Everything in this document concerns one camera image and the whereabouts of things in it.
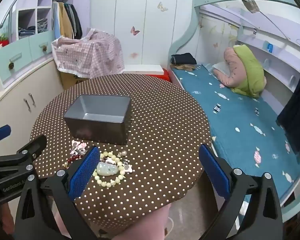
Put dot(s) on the brown stockings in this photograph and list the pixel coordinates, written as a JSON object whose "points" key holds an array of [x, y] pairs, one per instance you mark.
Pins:
{"points": [[186, 67]]}

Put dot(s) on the blue patterned bedsheet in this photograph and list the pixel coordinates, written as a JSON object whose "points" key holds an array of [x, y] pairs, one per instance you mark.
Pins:
{"points": [[235, 115]]}

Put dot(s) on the grey metal rail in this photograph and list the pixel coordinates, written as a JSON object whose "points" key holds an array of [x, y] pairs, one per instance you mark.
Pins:
{"points": [[13, 3]]}

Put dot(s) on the silver earring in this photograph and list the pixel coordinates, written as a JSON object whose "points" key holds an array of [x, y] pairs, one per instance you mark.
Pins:
{"points": [[125, 161]]}

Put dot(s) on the dark hanging garment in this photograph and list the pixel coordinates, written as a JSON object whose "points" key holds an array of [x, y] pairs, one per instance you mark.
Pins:
{"points": [[297, 110]]}

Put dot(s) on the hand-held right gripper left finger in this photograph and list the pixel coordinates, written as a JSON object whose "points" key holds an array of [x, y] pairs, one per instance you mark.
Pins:
{"points": [[83, 173]]}

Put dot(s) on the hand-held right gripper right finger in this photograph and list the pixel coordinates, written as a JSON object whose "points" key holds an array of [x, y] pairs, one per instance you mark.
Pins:
{"points": [[215, 172]]}

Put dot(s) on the pink checked cloth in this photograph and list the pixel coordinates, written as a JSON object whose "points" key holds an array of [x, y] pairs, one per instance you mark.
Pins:
{"points": [[95, 55]]}

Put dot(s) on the white board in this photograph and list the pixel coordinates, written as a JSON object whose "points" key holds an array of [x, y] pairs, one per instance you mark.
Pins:
{"points": [[142, 69]]}

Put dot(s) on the white open book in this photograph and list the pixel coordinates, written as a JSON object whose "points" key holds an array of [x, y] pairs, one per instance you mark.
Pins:
{"points": [[221, 67]]}

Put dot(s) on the white wardrobe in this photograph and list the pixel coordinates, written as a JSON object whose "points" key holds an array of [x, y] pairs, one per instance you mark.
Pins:
{"points": [[145, 17]]}

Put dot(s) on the black folded clothes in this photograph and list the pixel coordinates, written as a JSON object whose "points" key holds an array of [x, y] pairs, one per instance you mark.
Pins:
{"points": [[183, 58]]}

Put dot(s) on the pale pink butterfly sticker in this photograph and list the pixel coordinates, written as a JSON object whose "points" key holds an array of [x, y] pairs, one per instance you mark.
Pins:
{"points": [[133, 55]]}

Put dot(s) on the cream cabinet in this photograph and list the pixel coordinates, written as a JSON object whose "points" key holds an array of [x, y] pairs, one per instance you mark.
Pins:
{"points": [[15, 100]]}

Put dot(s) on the row of hanging clothes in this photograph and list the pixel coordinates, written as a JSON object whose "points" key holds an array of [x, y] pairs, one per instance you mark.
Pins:
{"points": [[67, 20]]}

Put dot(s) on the small pink flower charm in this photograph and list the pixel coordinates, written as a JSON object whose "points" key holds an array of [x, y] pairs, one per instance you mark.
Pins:
{"points": [[128, 169]]}

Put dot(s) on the beige butterfly sticker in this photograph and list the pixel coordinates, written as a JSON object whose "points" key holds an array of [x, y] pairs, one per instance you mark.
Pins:
{"points": [[162, 6]]}

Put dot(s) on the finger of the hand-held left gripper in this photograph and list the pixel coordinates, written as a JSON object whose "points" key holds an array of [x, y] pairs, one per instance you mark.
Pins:
{"points": [[27, 150], [1, 132]]}

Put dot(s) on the folded jeans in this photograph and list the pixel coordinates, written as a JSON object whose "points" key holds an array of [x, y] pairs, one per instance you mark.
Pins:
{"points": [[42, 25], [26, 32]]}

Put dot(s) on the teal bunk bed frame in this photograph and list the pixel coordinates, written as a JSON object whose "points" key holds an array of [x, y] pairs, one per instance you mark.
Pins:
{"points": [[187, 30]]}

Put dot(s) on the pale green jade pendant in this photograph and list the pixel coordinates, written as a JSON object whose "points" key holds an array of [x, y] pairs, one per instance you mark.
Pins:
{"points": [[107, 168]]}

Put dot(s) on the pink and green pillow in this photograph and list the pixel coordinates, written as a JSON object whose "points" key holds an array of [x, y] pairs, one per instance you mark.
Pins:
{"points": [[250, 72]]}

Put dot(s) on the red stool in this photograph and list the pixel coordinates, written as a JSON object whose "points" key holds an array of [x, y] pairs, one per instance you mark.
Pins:
{"points": [[162, 76]]}

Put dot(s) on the grey metal tin box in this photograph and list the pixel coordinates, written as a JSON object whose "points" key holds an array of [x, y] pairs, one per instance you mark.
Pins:
{"points": [[97, 127]]}

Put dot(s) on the white cubby shelf unit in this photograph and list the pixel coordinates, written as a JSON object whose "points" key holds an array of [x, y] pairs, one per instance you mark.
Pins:
{"points": [[45, 0]]}

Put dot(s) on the cardboard box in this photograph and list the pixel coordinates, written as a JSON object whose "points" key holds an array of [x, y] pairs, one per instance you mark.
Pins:
{"points": [[70, 80]]}

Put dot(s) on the red artificial flowers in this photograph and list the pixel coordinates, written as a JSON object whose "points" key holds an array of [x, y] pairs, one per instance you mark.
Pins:
{"points": [[1, 41]]}

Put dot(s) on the grey hanging cloth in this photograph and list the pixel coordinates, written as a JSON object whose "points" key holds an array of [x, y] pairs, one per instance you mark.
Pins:
{"points": [[250, 5]]}

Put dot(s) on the teal drawer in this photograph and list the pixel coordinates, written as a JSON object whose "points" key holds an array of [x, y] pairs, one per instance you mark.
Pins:
{"points": [[40, 46], [17, 57]]}

